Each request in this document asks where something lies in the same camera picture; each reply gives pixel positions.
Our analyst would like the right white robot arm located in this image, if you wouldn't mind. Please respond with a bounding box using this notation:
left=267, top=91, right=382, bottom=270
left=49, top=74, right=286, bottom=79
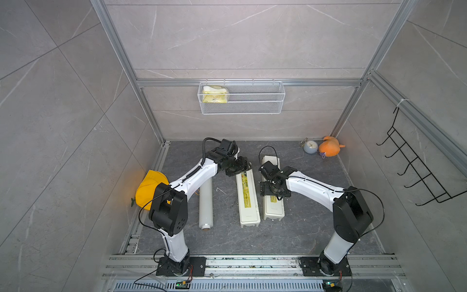
left=259, top=161, right=373, bottom=276

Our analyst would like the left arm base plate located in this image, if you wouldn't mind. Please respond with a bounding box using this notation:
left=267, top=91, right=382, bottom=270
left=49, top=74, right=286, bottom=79
left=156, top=255, right=207, bottom=277

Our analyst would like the yellow packet in basket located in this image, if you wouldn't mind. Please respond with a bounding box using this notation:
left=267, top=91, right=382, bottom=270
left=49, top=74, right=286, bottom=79
left=201, top=85, right=229, bottom=103

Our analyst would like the white wire mesh basket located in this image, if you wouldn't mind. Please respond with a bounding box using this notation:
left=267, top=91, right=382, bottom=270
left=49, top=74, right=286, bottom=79
left=197, top=81, right=286, bottom=115

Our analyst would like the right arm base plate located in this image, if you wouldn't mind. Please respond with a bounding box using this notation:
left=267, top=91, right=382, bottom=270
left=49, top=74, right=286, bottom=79
left=299, top=256, right=353, bottom=277

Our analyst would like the black wire hook rack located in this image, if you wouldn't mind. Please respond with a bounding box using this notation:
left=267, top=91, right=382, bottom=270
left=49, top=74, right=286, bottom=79
left=376, top=107, right=467, bottom=207

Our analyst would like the yellow plush toy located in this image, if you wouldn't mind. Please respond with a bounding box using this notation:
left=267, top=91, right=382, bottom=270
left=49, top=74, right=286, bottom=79
left=131, top=170, right=169, bottom=210

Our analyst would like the cream wrap dispenser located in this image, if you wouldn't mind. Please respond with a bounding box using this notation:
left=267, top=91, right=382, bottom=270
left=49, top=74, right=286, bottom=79
left=236, top=169, right=261, bottom=228
left=260, top=155, right=285, bottom=221

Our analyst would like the orange plush toy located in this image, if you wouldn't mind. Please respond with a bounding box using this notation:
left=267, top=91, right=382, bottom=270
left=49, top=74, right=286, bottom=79
left=318, top=136, right=345, bottom=158

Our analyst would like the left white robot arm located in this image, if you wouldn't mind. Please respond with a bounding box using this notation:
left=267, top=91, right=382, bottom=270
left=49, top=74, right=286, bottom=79
left=148, top=137, right=251, bottom=274

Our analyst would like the aluminium front rail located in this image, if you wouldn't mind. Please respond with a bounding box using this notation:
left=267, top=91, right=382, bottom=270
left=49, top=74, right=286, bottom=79
left=100, top=255, right=406, bottom=279

